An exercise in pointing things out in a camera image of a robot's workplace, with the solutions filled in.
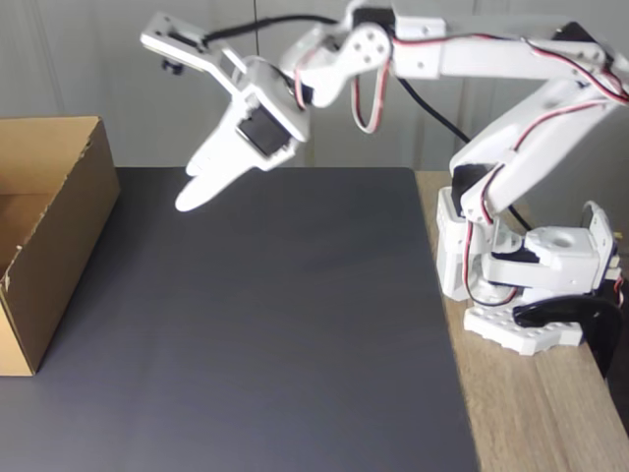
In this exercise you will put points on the dark grey table mat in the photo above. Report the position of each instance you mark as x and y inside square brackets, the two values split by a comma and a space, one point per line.
[245, 319]

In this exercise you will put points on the black table clamp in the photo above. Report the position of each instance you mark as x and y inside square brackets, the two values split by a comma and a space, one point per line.
[599, 334]

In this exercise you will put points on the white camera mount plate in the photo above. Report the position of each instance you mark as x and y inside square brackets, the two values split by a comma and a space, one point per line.
[172, 44]

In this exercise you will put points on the brown cardboard box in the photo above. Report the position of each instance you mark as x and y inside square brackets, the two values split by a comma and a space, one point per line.
[74, 221]

